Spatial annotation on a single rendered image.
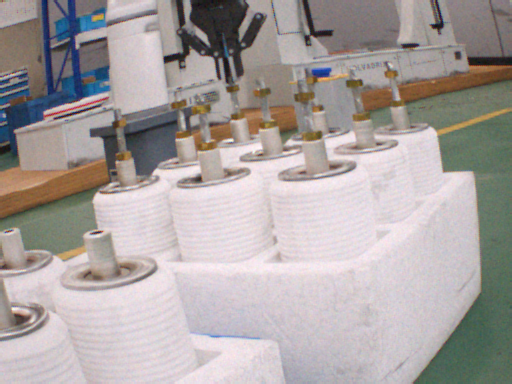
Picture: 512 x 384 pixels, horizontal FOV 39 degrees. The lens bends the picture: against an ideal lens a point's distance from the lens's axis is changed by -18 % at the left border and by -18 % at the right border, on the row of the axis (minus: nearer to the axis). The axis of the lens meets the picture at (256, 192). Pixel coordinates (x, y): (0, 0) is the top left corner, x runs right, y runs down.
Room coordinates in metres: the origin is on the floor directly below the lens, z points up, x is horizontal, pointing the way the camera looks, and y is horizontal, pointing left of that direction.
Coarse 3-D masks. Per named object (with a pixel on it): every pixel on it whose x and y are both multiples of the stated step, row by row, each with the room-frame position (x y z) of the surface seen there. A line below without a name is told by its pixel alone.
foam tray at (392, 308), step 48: (384, 240) 0.75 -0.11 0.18; (432, 240) 0.82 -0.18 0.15; (192, 288) 0.78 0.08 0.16; (240, 288) 0.75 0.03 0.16; (288, 288) 0.72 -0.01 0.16; (336, 288) 0.69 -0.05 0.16; (384, 288) 0.70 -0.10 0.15; (432, 288) 0.81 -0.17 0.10; (288, 336) 0.72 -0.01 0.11; (336, 336) 0.70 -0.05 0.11; (384, 336) 0.70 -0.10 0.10; (432, 336) 0.81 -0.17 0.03
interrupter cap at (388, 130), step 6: (384, 126) 1.01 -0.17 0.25; (390, 126) 1.01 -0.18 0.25; (414, 126) 0.98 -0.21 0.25; (420, 126) 0.97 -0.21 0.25; (426, 126) 0.96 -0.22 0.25; (378, 132) 0.97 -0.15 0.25; (384, 132) 0.96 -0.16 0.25; (390, 132) 0.95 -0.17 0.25; (396, 132) 0.94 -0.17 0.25; (402, 132) 0.94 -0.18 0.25; (408, 132) 0.94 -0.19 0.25
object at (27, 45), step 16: (0, 32) 6.82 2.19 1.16; (16, 32) 6.95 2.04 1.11; (32, 32) 7.07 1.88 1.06; (0, 48) 6.82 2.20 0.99; (16, 48) 6.94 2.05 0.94; (32, 48) 7.07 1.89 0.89; (0, 64) 6.81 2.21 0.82; (16, 64) 6.93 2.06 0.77; (32, 64) 7.06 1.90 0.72; (32, 80) 7.05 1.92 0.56
